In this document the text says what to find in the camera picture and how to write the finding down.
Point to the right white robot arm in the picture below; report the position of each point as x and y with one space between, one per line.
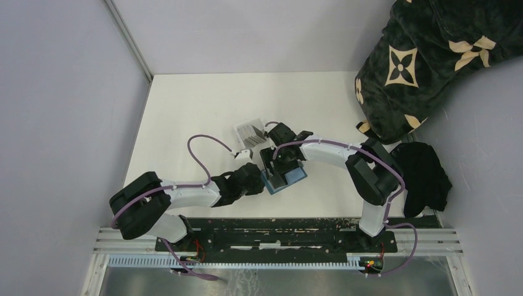
377 178

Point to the black floral patterned blanket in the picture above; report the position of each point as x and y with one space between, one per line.
425 47

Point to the aluminium corner post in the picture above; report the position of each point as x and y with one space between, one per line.
128 39

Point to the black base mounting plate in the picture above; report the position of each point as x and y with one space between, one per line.
272 256

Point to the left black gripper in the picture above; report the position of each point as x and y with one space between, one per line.
258 187

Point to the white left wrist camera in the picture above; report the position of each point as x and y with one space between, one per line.
243 157

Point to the aluminium rail frame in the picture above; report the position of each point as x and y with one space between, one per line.
396 242

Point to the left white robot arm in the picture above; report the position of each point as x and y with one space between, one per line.
141 207

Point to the black cloth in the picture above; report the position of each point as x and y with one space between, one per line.
427 183

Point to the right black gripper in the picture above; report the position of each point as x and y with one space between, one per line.
267 155

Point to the white slotted cable duct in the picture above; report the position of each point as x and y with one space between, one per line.
164 261

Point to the clear plastic card box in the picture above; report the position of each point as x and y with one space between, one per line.
260 124

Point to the blue leather card holder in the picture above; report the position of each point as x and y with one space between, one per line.
293 176

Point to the stack of credit cards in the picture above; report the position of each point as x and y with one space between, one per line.
251 135

